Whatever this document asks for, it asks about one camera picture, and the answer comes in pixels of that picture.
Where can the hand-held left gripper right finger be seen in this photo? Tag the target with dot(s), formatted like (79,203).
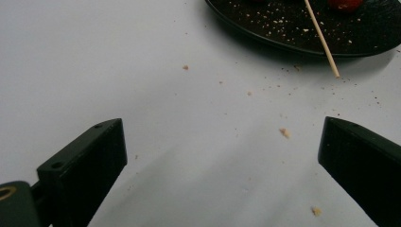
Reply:
(362,164)

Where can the black round plate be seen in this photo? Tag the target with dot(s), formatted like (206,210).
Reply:
(268,28)

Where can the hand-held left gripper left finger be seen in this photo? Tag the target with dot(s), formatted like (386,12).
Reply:
(91,164)

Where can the red hawthorn fruit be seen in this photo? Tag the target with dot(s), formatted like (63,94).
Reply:
(345,4)

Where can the thin wooden skewer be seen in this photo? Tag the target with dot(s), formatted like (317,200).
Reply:
(321,38)

